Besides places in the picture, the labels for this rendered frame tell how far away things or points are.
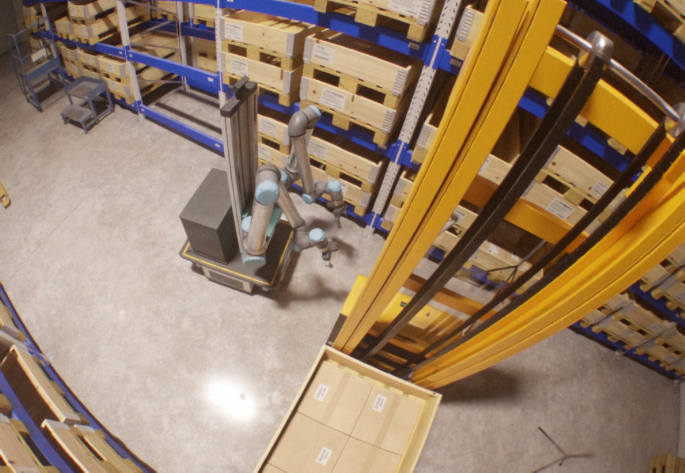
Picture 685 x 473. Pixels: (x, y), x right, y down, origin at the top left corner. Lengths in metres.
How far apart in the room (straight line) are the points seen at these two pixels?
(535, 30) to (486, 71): 0.12
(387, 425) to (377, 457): 0.21
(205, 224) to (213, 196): 0.28
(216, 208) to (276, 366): 1.36
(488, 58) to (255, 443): 2.65
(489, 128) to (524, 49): 0.17
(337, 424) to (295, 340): 1.06
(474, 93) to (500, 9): 0.17
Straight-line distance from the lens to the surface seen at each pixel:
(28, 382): 2.93
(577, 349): 4.27
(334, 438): 1.96
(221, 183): 2.58
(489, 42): 0.58
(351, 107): 2.47
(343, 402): 1.97
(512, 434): 3.37
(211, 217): 2.36
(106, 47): 5.33
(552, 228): 0.97
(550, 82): 0.72
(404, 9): 2.11
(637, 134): 0.83
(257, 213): 1.67
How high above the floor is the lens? 2.66
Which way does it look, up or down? 50 degrees down
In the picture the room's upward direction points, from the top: 15 degrees clockwise
